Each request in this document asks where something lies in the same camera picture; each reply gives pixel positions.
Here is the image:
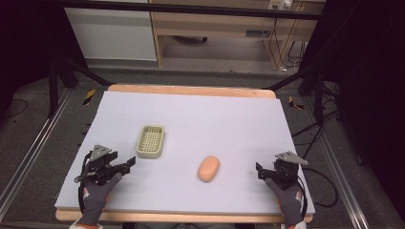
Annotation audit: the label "person's left hand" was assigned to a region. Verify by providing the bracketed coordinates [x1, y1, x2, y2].
[75, 173, 124, 227]

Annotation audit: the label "yellow black striped tape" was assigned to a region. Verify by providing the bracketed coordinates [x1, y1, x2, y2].
[82, 88, 96, 106]
[288, 95, 306, 112]

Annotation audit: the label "white power strip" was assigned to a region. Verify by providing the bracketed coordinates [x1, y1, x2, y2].
[267, 0, 293, 10]

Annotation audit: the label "aluminium floor rail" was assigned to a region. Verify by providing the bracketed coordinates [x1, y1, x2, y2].
[302, 96, 380, 229]
[0, 89, 75, 221]

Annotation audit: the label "black metal frame bar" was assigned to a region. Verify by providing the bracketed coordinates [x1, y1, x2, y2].
[58, 0, 322, 21]

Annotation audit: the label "person's right hand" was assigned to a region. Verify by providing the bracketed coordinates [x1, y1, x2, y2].
[264, 177, 306, 228]

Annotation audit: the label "orange bread roll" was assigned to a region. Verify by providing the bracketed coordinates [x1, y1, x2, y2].
[197, 155, 221, 183]

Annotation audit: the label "black curtain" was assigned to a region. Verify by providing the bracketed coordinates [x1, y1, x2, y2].
[300, 0, 405, 220]
[0, 0, 88, 118]

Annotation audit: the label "pale green soap dish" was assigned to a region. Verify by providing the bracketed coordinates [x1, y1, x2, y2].
[136, 125, 166, 159]

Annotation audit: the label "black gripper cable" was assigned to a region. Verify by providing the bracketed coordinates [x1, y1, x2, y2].
[297, 166, 339, 220]
[74, 152, 94, 215]

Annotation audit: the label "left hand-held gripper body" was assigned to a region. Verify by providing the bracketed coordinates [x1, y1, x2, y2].
[82, 144, 120, 187]

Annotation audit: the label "white foam mat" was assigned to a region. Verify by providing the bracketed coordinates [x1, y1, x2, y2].
[53, 91, 316, 217]

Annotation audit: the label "black floor cables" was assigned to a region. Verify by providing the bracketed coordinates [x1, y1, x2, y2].
[290, 80, 342, 160]

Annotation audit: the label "black metal frame strut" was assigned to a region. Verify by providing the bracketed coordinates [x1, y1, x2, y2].
[261, 61, 327, 126]
[47, 56, 113, 119]

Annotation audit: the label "white cabinet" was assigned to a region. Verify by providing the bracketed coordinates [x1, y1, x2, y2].
[64, 7, 158, 62]

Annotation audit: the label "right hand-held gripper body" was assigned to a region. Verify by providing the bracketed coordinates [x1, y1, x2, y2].
[273, 151, 309, 191]

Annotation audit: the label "wooden desk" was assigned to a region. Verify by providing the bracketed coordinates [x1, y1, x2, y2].
[149, 0, 327, 70]

